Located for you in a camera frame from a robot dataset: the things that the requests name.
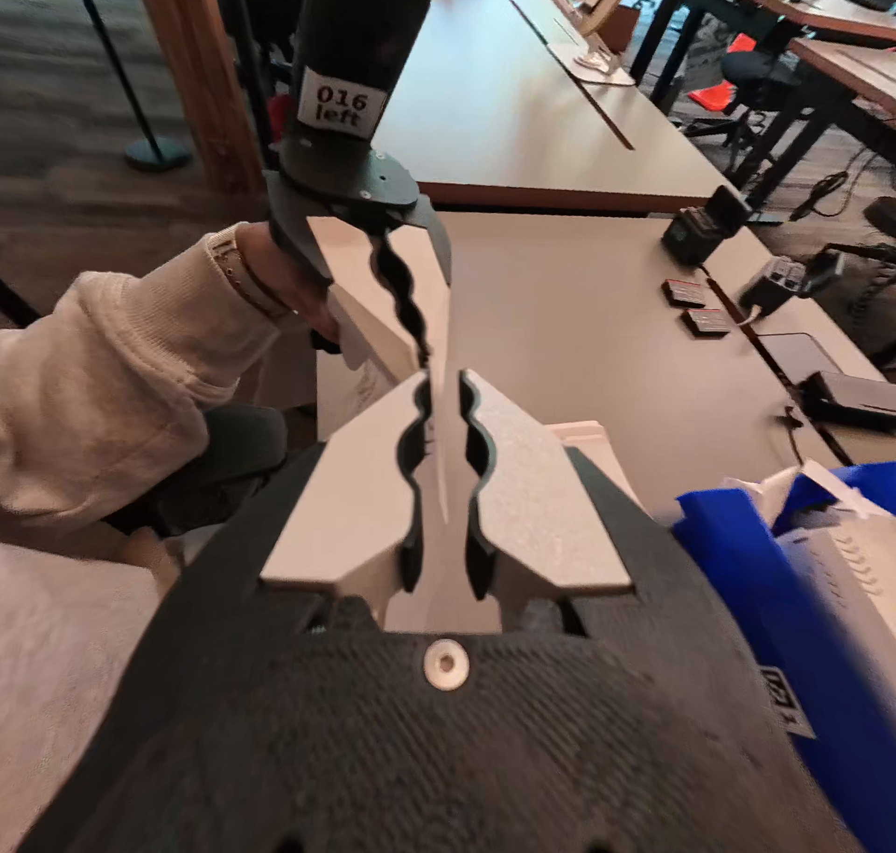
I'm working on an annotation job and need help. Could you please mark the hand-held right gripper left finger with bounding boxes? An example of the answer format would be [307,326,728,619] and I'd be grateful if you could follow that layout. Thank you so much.
[259,369,434,630]

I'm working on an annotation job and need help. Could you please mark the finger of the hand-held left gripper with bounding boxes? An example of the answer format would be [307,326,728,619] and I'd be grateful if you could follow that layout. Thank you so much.
[388,225,450,369]
[307,216,429,386]

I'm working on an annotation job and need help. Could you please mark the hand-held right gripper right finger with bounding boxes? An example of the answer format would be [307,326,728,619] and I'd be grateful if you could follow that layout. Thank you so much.
[458,369,634,633]

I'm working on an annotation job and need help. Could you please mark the person's left forearm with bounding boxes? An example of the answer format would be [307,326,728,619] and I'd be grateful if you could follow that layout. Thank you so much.
[0,226,295,525]

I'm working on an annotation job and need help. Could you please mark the person's left hand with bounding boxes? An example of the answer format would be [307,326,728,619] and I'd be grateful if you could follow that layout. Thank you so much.
[238,222,344,346]

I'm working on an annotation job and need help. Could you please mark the black chair seat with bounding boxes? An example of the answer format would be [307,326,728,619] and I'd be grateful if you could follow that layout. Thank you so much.
[105,405,289,539]

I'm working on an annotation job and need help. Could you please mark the wooden pillar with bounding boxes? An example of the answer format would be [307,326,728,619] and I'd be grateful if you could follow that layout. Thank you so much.
[129,0,267,196]

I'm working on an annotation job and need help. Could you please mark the blue plastic bin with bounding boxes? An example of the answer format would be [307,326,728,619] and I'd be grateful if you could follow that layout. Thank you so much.
[672,461,896,853]

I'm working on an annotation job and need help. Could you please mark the black stanchion pole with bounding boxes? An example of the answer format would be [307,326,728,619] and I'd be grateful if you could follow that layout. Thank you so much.
[59,0,193,171]

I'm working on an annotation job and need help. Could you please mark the beige panel on silver stand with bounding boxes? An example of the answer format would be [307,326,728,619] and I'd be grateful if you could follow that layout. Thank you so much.
[545,0,653,87]

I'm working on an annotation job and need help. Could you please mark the black battery charger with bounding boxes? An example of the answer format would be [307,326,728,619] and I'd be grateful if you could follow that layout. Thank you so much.
[661,184,753,267]

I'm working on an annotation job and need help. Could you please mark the person's leg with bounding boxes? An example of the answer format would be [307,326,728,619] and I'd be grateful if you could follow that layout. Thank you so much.
[0,524,184,850]

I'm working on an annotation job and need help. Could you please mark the black rectangular box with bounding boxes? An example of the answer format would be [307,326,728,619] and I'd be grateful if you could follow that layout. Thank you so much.
[798,370,896,434]

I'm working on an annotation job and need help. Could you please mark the black power adapter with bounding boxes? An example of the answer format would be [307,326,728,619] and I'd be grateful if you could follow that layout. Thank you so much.
[738,250,846,318]

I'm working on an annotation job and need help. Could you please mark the orange object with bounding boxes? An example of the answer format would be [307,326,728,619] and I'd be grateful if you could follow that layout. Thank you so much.
[689,33,758,113]

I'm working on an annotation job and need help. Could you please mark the black office chair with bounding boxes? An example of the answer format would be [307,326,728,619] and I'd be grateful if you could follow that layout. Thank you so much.
[720,48,802,171]

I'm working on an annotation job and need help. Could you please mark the thin wrist bracelet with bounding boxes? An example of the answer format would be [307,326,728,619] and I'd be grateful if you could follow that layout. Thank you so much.
[210,233,291,318]

